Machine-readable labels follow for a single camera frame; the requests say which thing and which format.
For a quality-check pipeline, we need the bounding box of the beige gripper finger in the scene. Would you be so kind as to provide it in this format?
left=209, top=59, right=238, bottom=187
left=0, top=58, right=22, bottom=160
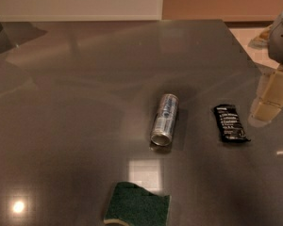
left=250, top=65, right=283, bottom=122

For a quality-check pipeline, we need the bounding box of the silver red bull can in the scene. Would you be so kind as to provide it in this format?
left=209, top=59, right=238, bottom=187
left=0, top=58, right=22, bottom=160
left=150, top=94, right=179, bottom=146

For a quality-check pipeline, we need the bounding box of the black snack bar wrapper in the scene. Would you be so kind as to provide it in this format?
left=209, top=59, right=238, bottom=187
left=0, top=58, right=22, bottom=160
left=213, top=104, right=249, bottom=143

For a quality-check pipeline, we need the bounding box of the green scrubbing sponge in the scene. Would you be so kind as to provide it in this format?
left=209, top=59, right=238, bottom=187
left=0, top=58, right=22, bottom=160
left=104, top=182, right=171, bottom=226

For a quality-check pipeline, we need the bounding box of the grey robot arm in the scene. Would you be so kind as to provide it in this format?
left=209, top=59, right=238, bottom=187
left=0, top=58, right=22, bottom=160
left=249, top=10, right=283, bottom=126

